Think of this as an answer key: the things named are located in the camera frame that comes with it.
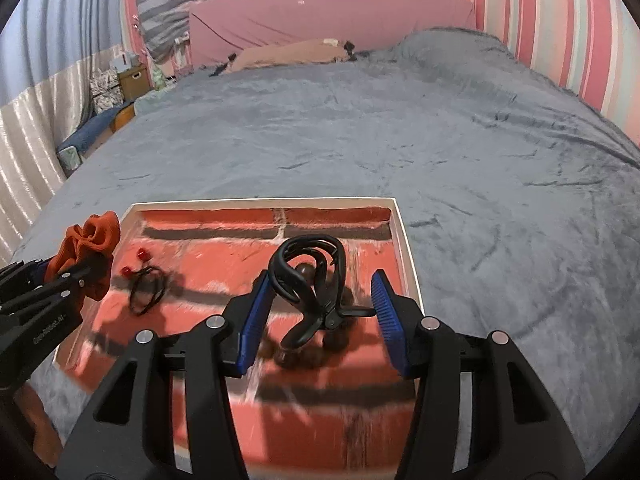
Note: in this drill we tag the pink bed headboard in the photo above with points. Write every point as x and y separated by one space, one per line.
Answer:
219 28

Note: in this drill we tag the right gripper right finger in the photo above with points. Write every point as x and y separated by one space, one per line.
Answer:
481 411

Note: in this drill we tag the white tray brick pattern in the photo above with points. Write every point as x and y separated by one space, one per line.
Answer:
333 409

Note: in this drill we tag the blue folded cloth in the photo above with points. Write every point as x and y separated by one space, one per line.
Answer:
86 135

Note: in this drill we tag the silver satin curtain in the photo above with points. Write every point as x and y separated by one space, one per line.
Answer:
32 125

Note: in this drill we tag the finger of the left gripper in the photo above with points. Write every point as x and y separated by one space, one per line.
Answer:
21 277
56 296

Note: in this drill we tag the brown storage box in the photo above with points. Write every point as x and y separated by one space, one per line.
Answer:
134 82

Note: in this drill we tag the tan pillow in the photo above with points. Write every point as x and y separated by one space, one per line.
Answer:
316 51

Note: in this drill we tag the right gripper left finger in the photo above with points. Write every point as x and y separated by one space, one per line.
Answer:
126 430

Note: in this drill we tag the person's left hand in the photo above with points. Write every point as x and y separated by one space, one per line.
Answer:
47 444

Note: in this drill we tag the grey velvet bed blanket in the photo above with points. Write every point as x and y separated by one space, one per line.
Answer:
521 202

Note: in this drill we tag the patterned fabric bag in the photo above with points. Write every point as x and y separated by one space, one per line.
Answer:
105 91

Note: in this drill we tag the black hair claw clip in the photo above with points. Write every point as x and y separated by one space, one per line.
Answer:
318 298

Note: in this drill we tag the black hair tie red beads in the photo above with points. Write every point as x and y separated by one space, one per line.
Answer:
147 284

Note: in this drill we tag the orange fabric scrunchie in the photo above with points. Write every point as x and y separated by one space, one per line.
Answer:
99 235

